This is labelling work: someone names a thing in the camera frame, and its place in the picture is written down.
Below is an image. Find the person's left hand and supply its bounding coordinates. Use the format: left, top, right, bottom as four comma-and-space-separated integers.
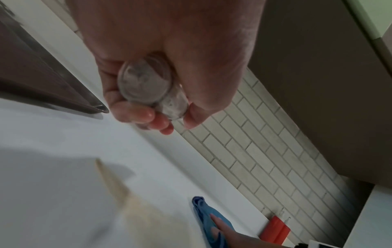
65, 0, 267, 136

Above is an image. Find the person's right hand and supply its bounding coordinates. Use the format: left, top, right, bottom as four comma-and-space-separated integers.
209, 213, 292, 248

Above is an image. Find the blue cloth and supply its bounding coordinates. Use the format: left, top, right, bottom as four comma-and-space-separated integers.
192, 196, 237, 248

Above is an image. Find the small clear spray bottle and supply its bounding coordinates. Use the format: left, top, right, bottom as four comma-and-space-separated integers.
117, 53, 189, 122

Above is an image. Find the yellow sauce spill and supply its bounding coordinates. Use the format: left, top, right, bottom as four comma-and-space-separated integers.
95, 158, 197, 248

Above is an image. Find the white countertop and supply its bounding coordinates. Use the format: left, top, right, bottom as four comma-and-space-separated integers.
0, 0, 295, 248

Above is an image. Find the black right wrist band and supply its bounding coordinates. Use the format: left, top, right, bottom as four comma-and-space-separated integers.
294, 239, 338, 248

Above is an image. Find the brown plastic tray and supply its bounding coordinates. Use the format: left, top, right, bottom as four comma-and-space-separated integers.
0, 0, 109, 114

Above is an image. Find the grey wall cabinet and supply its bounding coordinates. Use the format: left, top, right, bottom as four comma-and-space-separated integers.
247, 0, 392, 190

